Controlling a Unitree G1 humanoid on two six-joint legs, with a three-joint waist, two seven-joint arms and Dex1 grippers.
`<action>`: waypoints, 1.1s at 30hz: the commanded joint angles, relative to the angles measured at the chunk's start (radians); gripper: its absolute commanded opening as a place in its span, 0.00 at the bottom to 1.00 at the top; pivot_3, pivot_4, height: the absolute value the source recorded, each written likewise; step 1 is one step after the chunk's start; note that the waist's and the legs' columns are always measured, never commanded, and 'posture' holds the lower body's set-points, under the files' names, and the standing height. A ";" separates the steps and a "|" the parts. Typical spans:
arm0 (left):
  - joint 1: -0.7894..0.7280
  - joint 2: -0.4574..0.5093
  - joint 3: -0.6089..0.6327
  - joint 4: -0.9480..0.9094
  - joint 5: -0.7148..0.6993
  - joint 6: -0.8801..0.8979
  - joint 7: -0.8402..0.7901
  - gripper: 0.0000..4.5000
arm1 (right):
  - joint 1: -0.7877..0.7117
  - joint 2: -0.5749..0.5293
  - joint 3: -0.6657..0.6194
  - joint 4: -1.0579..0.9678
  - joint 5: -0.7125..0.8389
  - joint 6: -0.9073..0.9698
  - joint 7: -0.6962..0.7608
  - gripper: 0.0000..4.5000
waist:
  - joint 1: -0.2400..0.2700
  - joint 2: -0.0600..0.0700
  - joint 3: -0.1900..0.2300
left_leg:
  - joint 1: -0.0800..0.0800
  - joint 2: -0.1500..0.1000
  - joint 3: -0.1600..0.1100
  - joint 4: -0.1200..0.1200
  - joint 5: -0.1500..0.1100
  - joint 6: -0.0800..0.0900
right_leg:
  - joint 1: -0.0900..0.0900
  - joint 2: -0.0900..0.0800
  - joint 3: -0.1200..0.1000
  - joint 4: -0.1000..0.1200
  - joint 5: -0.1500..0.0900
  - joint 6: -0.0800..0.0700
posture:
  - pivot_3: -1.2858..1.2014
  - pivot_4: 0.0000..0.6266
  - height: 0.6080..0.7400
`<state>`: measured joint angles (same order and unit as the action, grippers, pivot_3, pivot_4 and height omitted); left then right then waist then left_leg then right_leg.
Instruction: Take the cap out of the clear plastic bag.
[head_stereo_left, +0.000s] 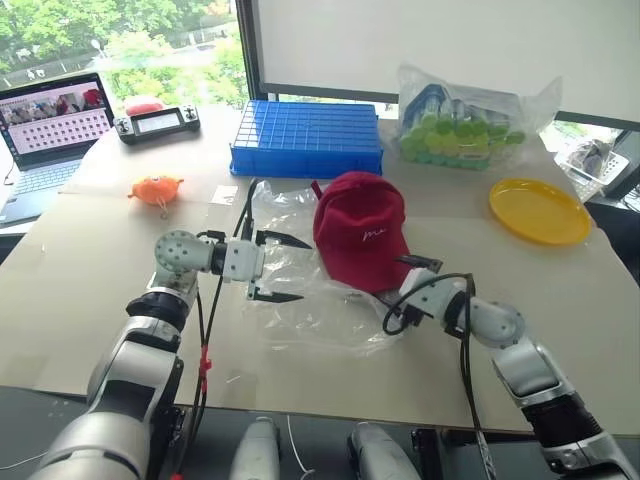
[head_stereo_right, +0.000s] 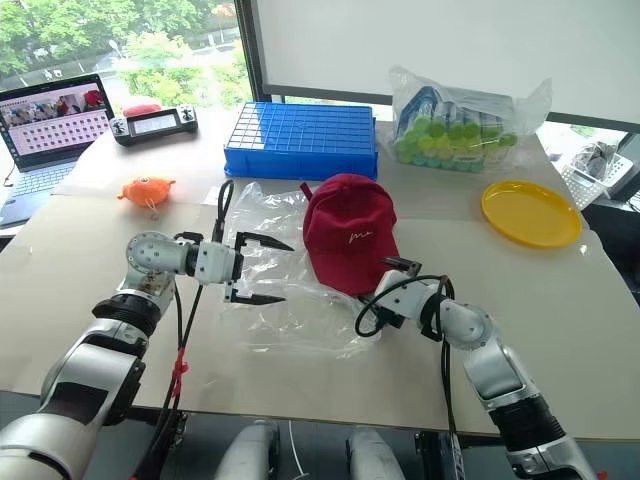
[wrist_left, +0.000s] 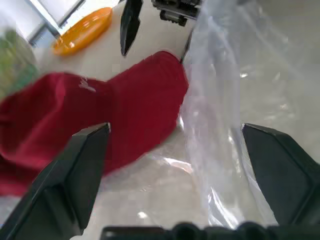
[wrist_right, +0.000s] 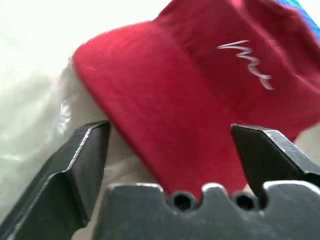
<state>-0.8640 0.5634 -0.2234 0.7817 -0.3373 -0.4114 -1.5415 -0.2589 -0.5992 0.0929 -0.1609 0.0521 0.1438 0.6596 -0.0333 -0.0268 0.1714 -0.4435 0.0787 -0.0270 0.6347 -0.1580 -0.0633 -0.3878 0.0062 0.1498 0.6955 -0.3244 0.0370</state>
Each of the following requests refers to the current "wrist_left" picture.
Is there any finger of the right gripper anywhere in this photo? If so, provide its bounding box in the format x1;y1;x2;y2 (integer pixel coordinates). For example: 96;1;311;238
181;30;194;63
119;0;143;57

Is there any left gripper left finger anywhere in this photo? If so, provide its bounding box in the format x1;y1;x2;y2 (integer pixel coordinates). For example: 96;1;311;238
0;122;112;240

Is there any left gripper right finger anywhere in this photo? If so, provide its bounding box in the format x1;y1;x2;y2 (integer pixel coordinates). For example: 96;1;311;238
241;122;320;226

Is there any clear plastic bag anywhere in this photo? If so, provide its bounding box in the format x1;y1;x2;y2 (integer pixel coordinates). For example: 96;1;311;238
138;0;320;231

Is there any dark red cloth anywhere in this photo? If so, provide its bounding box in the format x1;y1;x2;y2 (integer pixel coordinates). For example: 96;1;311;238
0;50;190;199

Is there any yellow plastic plate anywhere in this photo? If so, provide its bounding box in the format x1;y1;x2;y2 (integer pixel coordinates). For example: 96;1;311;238
50;6;114;57

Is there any bag of green-capped tubes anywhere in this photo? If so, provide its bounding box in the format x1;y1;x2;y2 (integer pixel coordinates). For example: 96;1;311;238
0;29;39;94

